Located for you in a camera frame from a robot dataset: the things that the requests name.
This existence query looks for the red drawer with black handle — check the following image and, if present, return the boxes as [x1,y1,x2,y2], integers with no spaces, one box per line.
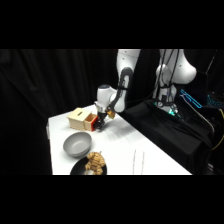
[83,112,100,132]

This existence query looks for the yellow tag on wrist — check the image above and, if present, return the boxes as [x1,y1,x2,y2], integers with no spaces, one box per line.
[106,109,117,120]

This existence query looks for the black cable to wrist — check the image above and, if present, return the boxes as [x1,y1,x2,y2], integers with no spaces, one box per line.
[113,66,135,114]

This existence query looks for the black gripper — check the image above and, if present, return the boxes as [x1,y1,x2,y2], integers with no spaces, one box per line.
[95,107,110,133]

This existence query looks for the grey bowl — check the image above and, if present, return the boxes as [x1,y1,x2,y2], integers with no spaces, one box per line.
[62,131,94,159]

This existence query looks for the yellow cable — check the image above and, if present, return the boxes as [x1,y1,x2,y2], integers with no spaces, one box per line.
[211,109,224,152]

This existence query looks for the black cable bundle on base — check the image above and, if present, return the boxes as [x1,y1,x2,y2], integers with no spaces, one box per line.
[155,49,182,101]

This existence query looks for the black plate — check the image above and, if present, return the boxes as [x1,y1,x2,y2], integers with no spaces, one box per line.
[69,156,108,176]

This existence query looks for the blue lit device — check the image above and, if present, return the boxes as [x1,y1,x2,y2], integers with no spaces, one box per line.
[179,88,204,110]

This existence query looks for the black cloth covered stand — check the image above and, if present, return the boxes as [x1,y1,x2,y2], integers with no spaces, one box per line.
[119,98,216,176]

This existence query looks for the black curtain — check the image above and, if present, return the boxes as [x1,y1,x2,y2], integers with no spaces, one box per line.
[0,49,224,176]

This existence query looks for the tan wooden toy figure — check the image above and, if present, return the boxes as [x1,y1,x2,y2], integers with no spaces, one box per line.
[83,151,107,176]

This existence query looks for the light wooden drawer box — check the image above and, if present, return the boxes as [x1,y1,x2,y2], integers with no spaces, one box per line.
[66,107,95,131]

